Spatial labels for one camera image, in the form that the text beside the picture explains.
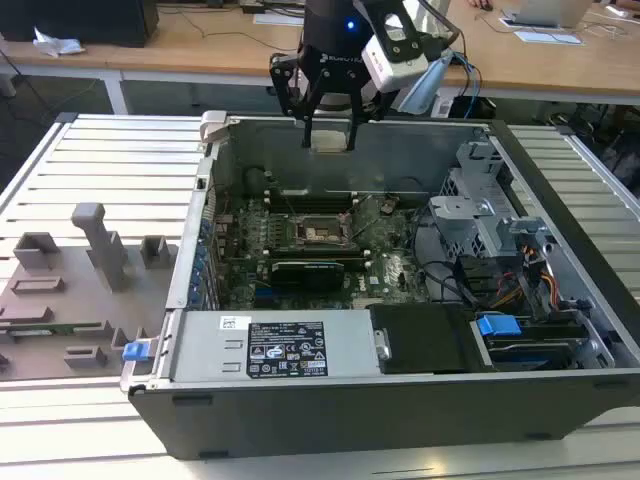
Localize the black camera bracket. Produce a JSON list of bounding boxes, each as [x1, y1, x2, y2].
[[352, 0, 449, 64]]

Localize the grey parts rack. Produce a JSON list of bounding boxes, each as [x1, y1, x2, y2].
[[0, 201, 182, 382]]

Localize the black PC case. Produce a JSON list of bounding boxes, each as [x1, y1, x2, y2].
[[119, 109, 640, 460]]

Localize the metal socket cover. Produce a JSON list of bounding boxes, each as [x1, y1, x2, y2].
[[342, 194, 376, 242]]

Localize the black equipment box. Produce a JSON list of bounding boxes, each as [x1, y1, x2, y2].
[[0, 0, 160, 49]]

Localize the yellow red power wires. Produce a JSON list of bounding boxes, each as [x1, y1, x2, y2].
[[492, 257, 559, 307]]

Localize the CPU socket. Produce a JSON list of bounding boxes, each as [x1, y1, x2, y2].
[[293, 215, 352, 249]]

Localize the crumpled white paper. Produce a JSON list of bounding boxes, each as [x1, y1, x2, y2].
[[32, 27, 85, 57]]

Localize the blue cable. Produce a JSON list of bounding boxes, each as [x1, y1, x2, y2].
[[449, 49, 485, 121]]

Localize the hard disk in blue carrier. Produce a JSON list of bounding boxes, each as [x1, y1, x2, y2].
[[472, 310, 594, 374]]

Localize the pale blue teach pendant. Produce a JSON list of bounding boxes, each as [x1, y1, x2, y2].
[[398, 49, 455, 115]]

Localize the silver power supply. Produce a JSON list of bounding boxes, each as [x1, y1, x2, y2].
[[167, 309, 379, 380]]

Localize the grey case handle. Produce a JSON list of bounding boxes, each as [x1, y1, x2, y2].
[[198, 109, 230, 147]]

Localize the blue case latch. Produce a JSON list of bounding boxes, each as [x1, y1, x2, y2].
[[121, 340, 152, 363]]

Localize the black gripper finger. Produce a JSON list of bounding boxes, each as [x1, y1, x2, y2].
[[346, 78, 396, 151], [268, 51, 332, 150]]

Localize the silver CPU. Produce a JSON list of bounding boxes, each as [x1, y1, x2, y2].
[[312, 130, 348, 153]]

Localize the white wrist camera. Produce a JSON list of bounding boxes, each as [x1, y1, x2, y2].
[[360, 34, 431, 95]]

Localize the green motherboard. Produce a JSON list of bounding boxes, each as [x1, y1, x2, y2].
[[214, 192, 431, 311]]

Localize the silver laptop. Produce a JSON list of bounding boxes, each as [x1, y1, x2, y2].
[[499, 0, 592, 30]]

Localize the black plastic shroud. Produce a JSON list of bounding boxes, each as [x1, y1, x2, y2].
[[369, 303, 496, 376]]

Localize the black graphics card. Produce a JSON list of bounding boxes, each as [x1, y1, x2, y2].
[[269, 258, 347, 292]]

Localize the silver drive cage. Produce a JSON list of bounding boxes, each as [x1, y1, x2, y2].
[[427, 139, 559, 261]]

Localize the wooden desk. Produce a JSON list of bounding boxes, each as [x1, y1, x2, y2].
[[0, 0, 640, 109]]

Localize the black RAM slot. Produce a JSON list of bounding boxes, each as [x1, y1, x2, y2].
[[272, 244, 364, 252], [270, 197, 361, 205], [270, 202, 361, 210], [270, 192, 361, 200], [270, 207, 361, 215]]

